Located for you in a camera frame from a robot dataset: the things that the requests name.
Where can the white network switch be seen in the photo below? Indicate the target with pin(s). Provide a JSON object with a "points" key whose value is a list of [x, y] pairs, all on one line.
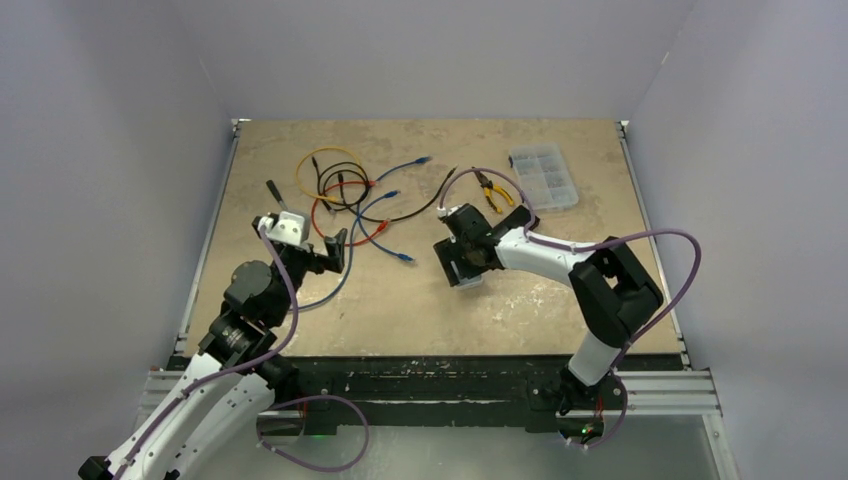
{"points": [[460, 281]]}

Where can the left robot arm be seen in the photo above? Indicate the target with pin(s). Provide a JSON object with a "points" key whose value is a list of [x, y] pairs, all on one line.
{"points": [[238, 371]]}

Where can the yellow handled pliers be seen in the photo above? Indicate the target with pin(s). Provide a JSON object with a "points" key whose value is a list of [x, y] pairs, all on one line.
{"points": [[490, 190]]}

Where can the small grey hammer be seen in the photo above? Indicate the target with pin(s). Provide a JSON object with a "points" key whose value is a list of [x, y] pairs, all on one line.
{"points": [[276, 195]]}

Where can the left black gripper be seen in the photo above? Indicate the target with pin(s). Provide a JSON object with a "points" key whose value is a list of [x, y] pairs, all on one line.
{"points": [[334, 250]]}

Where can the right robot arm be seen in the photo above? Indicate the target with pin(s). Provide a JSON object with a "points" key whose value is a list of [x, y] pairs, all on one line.
{"points": [[614, 292]]}

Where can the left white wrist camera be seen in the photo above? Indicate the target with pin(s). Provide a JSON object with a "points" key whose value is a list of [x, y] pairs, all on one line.
{"points": [[286, 228]]}

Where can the clear plastic organizer box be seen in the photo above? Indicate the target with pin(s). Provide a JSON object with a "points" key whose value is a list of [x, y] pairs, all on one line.
{"points": [[543, 175]]}

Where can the black box device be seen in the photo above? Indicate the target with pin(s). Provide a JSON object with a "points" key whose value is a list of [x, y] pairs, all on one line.
{"points": [[518, 218]]}

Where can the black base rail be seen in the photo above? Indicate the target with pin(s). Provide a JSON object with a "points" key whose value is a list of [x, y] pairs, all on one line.
{"points": [[445, 391]]}

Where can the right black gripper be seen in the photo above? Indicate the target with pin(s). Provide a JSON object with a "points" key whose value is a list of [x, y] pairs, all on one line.
{"points": [[449, 248]]}

